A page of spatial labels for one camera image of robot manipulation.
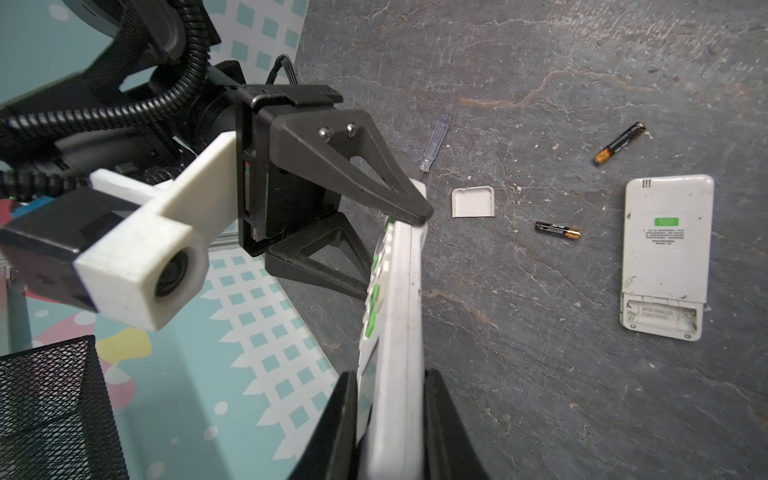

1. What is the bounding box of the black mesh wall basket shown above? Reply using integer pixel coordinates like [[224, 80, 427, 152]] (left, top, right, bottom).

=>
[[1, 335, 129, 479]]

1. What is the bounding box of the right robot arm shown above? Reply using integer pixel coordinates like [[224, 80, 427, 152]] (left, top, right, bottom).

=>
[[1, 1, 433, 309]]

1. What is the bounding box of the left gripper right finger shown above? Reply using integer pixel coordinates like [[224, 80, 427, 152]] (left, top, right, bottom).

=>
[[423, 369, 489, 480]]

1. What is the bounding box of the white battery cover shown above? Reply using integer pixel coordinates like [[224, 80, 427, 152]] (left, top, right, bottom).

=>
[[451, 186, 495, 218]]

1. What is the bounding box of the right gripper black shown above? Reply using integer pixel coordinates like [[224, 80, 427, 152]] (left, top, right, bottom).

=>
[[235, 85, 434, 300]]

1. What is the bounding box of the white remote control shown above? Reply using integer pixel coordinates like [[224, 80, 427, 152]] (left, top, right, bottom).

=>
[[619, 174, 715, 342], [355, 178, 430, 480]]

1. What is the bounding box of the clear handle screwdriver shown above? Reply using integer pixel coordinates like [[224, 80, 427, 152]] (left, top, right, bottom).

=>
[[417, 115, 451, 181]]

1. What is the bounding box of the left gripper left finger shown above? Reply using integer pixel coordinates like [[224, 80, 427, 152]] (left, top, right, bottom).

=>
[[288, 371, 358, 480]]

